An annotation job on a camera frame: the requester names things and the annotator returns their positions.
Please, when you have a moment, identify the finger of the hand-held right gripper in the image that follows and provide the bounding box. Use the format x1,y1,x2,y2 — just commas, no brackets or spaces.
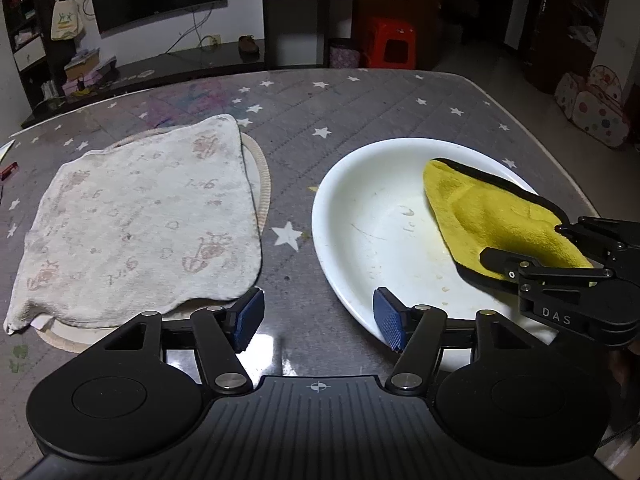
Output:
478,247,617,287
554,215,640,262

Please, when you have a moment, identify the round beige striped mat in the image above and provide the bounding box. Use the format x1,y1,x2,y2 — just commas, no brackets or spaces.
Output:
32,127,272,354

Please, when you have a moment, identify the stack of boxes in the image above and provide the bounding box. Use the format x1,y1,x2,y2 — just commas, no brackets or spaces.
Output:
62,48,119,97

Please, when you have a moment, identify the dark television stand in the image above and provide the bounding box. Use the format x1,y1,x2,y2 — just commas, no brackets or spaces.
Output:
20,40,266,129

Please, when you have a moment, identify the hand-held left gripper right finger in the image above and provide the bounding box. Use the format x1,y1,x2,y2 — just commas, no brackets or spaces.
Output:
372,287,539,397

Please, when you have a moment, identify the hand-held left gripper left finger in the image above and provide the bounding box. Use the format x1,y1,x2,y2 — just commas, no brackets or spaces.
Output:
102,287,266,396

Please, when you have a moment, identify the purple patterned bin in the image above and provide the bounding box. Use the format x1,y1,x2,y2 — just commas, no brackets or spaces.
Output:
328,38,362,70

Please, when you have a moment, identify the dark display cabinet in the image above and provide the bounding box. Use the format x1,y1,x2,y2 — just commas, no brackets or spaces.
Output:
262,0,447,70

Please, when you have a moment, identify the yellow cleaning cloth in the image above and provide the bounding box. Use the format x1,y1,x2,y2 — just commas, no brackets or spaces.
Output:
422,157,599,287

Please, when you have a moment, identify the white patterned towel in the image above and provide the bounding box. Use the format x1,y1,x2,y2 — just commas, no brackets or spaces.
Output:
3,113,265,336

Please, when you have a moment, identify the polka dot play tent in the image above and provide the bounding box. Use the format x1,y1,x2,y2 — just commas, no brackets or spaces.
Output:
553,63,632,150

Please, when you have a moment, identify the red plastic stool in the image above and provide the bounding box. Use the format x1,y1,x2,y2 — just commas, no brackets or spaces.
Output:
360,16,418,70

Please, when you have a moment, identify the cream tote bag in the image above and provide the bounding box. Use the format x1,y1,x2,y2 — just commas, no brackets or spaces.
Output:
49,0,81,42

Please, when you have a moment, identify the dark open shelf unit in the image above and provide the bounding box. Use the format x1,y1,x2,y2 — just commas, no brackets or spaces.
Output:
0,0,65,112

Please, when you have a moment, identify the white bowl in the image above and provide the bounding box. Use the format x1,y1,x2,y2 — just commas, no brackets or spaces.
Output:
311,137,573,377

